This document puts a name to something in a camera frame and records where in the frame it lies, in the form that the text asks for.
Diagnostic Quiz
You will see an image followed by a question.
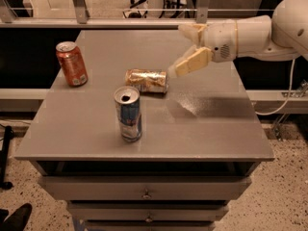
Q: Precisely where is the grey drawer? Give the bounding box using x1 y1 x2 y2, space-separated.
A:
86 221 215 231
38 176 251 201
68 201 229 221

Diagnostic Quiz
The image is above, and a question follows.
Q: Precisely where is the top grey drawer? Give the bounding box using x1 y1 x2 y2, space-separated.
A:
38 176 251 201

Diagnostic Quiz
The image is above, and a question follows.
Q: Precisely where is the black stand pole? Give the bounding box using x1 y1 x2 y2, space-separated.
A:
0 126 13 190

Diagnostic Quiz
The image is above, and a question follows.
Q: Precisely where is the blue silver energy drink can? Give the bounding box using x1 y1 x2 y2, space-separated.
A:
114 86 142 141

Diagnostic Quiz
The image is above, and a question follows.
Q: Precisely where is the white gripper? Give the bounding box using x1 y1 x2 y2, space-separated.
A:
168 19 238 78

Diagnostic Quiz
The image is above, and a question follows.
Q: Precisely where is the middle grey drawer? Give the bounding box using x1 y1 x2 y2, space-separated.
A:
68 201 229 221

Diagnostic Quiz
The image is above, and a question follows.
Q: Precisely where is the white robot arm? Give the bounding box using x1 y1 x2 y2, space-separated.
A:
168 0 308 78

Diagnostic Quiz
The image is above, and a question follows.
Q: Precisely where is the grey metal railing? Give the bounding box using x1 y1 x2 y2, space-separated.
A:
0 0 277 29

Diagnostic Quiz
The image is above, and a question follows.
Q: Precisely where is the red-orange soda can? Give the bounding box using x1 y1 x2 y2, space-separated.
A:
56 41 88 87

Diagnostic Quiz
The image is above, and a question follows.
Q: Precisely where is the white cable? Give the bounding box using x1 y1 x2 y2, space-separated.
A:
255 59 296 116

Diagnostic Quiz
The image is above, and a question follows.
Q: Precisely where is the orange-gold soda can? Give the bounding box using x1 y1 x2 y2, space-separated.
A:
125 68 168 93

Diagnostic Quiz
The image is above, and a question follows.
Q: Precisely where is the bottom grey drawer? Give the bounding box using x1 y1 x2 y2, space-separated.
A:
86 221 215 231

